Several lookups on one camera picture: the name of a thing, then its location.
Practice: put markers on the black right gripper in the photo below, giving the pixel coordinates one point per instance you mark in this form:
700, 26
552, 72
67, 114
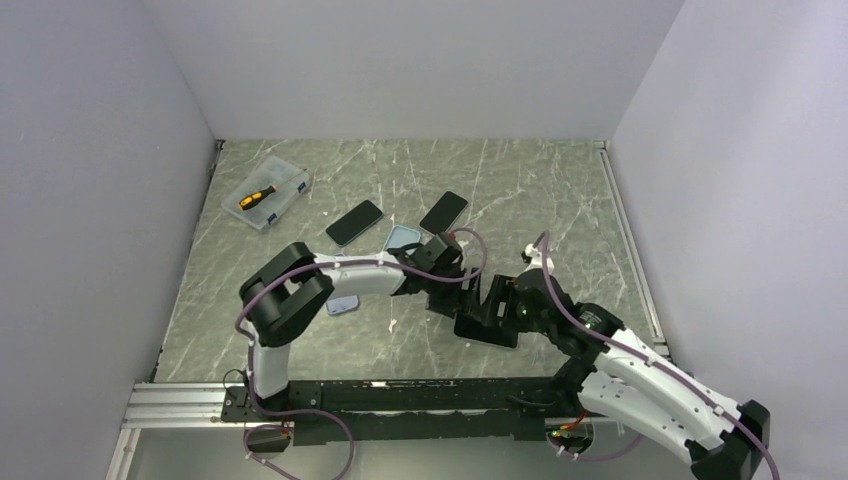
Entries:
503, 290

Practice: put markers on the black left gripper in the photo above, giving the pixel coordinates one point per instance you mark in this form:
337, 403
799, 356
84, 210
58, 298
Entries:
459, 301

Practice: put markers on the silver black phone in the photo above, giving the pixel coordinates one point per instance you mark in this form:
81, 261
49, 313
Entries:
469, 328

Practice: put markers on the light blue phone case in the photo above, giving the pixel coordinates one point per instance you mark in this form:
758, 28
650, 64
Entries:
400, 236

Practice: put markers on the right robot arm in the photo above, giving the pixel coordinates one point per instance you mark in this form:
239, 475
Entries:
612, 372

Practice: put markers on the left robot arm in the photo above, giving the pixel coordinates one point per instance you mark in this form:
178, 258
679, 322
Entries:
281, 300

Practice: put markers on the clear plastic organizer box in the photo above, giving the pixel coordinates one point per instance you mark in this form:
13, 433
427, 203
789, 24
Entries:
290, 180

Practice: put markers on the yellow black screwdriver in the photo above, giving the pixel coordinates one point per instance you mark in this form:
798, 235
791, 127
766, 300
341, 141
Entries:
253, 199

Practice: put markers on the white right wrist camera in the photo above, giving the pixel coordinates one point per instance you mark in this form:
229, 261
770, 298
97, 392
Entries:
532, 257

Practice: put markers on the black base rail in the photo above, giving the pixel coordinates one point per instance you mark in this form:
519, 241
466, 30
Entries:
319, 412

